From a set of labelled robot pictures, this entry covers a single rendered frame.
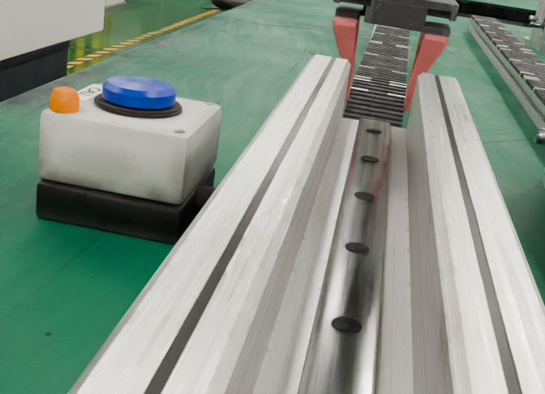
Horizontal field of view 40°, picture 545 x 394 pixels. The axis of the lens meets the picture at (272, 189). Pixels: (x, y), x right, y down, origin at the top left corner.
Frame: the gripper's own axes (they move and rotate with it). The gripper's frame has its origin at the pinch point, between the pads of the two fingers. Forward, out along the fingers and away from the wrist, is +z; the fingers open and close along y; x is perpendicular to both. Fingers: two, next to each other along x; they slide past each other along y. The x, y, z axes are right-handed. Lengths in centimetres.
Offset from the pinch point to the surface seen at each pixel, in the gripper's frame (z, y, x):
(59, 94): -3.8, -16.0, -31.8
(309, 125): -5.5, -3.0, -35.2
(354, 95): 0.3, -2.0, 0.2
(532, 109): 2.1, 17.0, 17.3
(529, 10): 4, 45, 194
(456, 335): -5, 2, -51
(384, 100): 0.2, 0.7, -0.3
